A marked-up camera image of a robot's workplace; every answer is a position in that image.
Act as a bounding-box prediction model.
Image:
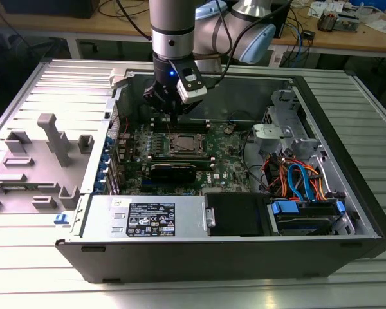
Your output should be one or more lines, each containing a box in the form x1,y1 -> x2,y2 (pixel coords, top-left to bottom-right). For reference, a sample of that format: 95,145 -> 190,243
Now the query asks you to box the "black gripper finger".
175,100 -> 203,126
143,81 -> 179,126

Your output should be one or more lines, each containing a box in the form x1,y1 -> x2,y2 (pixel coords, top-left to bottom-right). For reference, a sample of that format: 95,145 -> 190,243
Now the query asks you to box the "silver CPU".
176,136 -> 197,151

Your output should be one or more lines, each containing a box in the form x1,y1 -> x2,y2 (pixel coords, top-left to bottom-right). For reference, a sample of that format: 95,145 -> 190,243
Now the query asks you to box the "finned CPU cooler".
318,8 -> 340,33

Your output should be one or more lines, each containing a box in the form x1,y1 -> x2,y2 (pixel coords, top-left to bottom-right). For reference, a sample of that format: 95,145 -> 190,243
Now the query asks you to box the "grey corner block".
110,68 -> 131,89

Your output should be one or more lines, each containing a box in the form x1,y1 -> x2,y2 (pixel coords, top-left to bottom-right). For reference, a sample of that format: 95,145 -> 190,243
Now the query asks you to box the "green motherboard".
115,120 -> 261,197

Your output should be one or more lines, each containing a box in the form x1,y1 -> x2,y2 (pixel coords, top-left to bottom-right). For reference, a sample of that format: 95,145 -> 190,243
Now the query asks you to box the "black graphics card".
147,162 -> 197,185

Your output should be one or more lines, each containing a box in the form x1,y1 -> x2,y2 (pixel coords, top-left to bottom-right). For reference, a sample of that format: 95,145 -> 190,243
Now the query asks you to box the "wooden desk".
0,0 -> 386,59

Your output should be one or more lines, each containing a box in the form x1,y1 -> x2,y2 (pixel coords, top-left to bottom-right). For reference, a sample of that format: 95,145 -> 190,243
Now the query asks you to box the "silver drive cage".
262,89 -> 311,142

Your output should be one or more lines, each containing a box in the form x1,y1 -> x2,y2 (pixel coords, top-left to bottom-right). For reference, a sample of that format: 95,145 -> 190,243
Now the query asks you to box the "silver power supply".
71,194 -> 210,240

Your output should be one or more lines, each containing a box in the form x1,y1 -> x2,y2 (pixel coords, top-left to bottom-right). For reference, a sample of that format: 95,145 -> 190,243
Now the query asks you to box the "large black box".
0,0 -> 100,19

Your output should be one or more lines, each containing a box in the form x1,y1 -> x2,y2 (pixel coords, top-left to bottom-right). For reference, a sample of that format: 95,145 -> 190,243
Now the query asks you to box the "black tower box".
271,0 -> 293,39

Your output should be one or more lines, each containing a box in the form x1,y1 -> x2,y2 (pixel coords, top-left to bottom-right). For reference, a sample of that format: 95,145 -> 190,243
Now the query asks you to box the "hard disk in blue carrier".
266,197 -> 347,238

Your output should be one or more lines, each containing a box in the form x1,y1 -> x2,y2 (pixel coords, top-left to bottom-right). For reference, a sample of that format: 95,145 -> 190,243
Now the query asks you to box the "grey parts rack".
0,112 -> 96,214

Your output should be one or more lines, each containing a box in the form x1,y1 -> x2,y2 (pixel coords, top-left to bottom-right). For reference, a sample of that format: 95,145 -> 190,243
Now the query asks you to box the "black PC case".
54,66 -> 386,286

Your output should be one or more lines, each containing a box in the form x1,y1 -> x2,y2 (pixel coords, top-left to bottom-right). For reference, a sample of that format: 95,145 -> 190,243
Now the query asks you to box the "green RAM stick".
1,183 -> 57,191

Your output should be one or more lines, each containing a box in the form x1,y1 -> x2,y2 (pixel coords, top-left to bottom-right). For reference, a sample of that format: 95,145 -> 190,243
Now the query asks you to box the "white printed card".
308,1 -> 344,17

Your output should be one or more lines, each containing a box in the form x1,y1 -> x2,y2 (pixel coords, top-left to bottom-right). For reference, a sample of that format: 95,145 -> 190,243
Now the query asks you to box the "grey metal component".
337,11 -> 363,33

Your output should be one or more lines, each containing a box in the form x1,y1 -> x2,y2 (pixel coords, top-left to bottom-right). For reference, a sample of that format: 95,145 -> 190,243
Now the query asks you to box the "white paper sheet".
365,19 -> 386,35

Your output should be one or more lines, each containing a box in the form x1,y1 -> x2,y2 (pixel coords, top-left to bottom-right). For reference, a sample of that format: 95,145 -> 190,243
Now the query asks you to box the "silver wrist camera black plate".
173,59 -> 209,104

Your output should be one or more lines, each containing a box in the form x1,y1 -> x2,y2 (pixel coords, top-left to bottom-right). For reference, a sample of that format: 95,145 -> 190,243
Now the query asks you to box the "silver bracket plate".
252,124 -> 293,149

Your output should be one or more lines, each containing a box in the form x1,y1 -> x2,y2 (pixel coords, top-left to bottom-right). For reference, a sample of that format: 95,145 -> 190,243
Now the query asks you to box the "red orange wire bundle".
262,154 -> 297,198

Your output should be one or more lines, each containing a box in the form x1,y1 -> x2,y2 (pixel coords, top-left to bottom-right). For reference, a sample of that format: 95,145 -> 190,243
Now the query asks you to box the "blue wire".
287,163 -> 319,204

